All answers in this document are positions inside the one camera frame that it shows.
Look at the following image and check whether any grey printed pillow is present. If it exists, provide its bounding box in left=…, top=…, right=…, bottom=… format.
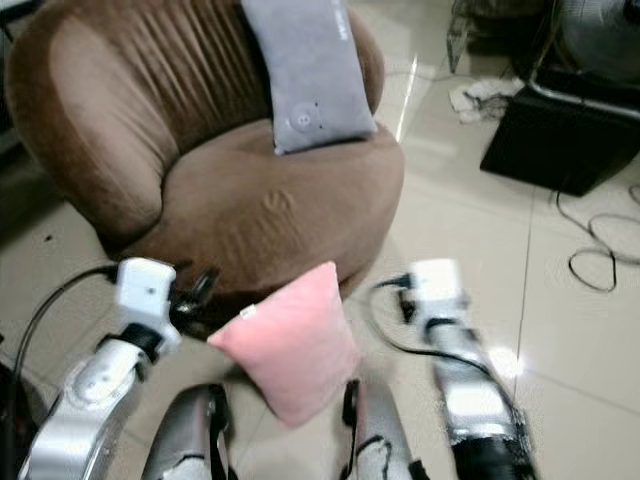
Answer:
left=240, top=0, right=379, bottom=156

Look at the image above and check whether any white crumpled cloth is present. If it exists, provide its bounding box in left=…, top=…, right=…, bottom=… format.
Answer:
left=448, top=78, right=526, bottom=125

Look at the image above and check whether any black looped floor cable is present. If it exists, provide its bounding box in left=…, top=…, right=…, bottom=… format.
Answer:
left=555, top=185, right=640, bottom=294

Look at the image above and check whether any black box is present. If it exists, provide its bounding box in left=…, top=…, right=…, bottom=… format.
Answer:
left=480, top=75, right=640, bottom=198

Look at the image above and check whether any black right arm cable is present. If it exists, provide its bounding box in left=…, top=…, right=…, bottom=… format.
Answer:
left=365, top=275, right=446, bottom=356

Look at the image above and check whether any silver robot leg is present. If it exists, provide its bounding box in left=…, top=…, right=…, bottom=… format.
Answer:
left=140, top=383, right=231, bottom=480
left=342, top=378, right=416, bottom=480

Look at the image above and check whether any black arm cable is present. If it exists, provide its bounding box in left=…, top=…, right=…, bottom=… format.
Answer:
left=10, top=263, right=121, bottom=431
left=365, top=275, right=446, bottom=356

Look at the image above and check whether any black bag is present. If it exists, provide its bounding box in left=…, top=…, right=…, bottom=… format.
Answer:
left=0, top=360, right=26, bottom=480

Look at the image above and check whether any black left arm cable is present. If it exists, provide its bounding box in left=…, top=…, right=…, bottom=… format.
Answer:
left=10, top=263, right=121, bottom=431

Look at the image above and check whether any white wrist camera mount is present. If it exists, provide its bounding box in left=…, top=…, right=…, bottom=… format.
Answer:
left=115, top=258, right=179, bottom=336
left=408, top=258, right=466, bottom=323

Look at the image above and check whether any grey floor fan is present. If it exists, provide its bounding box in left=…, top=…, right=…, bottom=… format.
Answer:
left=555, top=0, right=640, bottom=86

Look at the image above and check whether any silver left robot leg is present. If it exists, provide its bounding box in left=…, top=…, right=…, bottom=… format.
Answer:
left=140, top=383, right=231, bottom=480

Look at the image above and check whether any pink pillow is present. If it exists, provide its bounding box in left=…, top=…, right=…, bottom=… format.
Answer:
left=208, top=262, right=361, bottom=429

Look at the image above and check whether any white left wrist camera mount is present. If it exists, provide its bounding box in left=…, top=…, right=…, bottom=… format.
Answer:
left=115, top=258, right=179, bottom=336

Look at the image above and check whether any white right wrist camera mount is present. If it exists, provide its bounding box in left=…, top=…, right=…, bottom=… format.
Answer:
left=408, top=258, right=466, bottom=323

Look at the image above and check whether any brown round sofa chair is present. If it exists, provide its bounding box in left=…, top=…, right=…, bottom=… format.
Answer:
left=5, top=0, right=406, bottom=301

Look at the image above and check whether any silver right robot leg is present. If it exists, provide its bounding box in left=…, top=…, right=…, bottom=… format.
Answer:
left=342, top=378, right=416, bottom=480

